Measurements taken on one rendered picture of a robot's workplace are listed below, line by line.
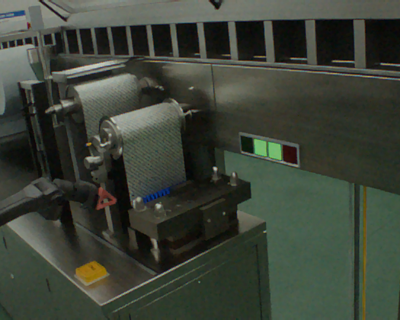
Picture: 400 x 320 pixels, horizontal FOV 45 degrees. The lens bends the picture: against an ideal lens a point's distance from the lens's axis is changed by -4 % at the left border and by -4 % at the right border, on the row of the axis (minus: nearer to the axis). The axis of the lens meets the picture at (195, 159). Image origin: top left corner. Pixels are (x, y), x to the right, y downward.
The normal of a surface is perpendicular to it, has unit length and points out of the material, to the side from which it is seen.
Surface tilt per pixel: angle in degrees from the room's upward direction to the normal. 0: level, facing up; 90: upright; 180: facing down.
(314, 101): 90
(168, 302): 90
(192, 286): 90
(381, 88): 90
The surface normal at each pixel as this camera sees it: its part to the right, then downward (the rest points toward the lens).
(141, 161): 0.63, 0.18
